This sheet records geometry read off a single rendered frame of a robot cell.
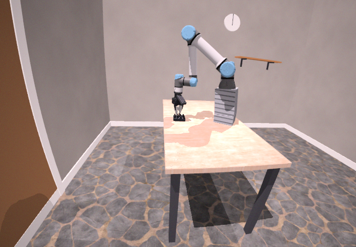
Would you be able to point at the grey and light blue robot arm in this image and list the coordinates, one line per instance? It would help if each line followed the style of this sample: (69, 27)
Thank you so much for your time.
(223, 65)

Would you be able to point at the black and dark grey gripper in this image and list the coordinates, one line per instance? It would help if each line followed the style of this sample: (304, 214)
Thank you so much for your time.
(176, 102)

